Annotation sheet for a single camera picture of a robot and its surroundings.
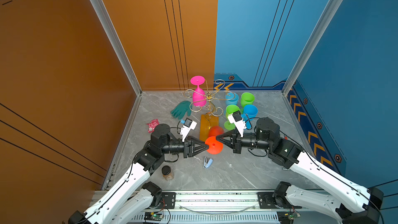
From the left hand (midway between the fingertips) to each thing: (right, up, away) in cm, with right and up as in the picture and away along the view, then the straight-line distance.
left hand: (206, 147), depth 63 cm
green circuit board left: (-24, -34, +8) cm, 43 cm away
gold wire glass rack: (+6, +23, +15) cm, 28 cm away
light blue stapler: (+1, -14, +21) cm, 25 cm away
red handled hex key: (+49, -3, +32) cm, 59 cm away
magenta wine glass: (-4, +21, +24) cm, 32 cm away
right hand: (+4, +4, -2) cm, 6 cm away
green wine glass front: (+15, +14, +33) cm, 39 cm away
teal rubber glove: (-18, +14, +46) cm, 52 cm away
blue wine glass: (+28, +13, +33) cm, 45 cm away
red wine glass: (+3, +1, -1) cm, 4 cm away
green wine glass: (+27, +21, +36) cm, 50 cm away
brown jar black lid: (-19, -15, +11) cm, 27 cm away
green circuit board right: (+37, -34, +7) cm, 50 cm away
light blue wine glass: (+17, +21, +39) cm, 47 cm away
